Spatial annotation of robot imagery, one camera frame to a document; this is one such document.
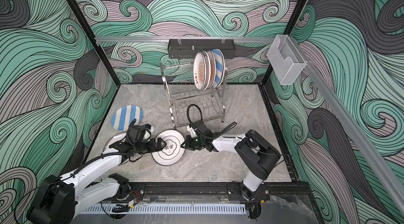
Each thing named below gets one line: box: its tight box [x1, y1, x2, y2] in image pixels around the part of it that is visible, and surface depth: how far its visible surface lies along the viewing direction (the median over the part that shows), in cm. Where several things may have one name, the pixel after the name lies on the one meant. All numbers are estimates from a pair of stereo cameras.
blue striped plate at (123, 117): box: [111, 105, 144, 131], surface depth 103 cm
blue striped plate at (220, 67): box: [211, 48, 225, 88], surface depth 74 cm
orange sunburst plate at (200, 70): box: [193, 51, 207, 91], surface depth 85 cm
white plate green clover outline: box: [151, 129, 186, 167], surface depth 85 cm
